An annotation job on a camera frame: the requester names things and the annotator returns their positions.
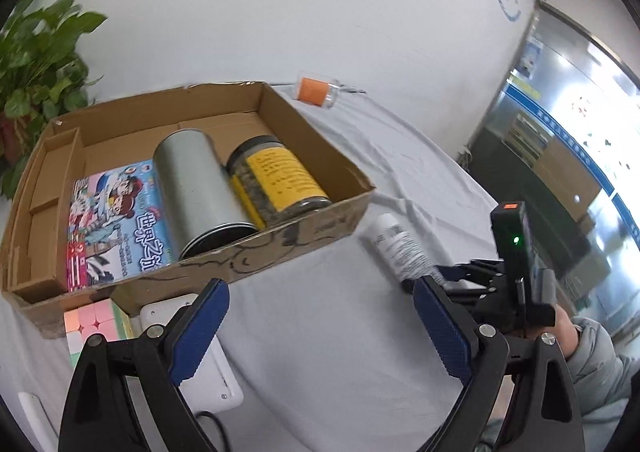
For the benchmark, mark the grey table cloth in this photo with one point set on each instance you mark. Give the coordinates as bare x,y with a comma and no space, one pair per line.
329,351

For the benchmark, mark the white spray bottle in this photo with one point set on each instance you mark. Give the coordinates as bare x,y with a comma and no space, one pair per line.
405,257

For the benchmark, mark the silver metal tin can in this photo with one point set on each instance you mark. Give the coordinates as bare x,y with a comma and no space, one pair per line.
202,212

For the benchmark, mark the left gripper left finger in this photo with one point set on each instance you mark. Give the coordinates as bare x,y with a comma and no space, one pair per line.
99,414

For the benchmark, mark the large cardboard box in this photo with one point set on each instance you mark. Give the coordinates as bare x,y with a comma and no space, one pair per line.
126,131

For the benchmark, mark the person right hand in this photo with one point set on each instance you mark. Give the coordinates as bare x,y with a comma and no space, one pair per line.
565,332

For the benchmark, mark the pastel rubiks cube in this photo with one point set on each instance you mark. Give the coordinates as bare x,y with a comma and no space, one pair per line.
104,318

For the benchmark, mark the colourful board game box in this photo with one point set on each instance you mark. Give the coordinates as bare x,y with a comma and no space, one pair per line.
116,227

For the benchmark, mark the yellow label tea jar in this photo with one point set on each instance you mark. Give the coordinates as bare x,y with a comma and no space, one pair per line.
271,182

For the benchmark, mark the glass door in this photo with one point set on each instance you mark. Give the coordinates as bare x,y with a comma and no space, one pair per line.
562,135

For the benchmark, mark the orange clear plastic jar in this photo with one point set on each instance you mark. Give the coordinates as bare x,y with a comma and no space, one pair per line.
316,90

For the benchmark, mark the green potted plant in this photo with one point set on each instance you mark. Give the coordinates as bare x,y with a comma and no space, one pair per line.
42,77

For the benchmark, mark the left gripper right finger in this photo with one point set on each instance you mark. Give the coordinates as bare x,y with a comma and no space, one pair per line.
543,413

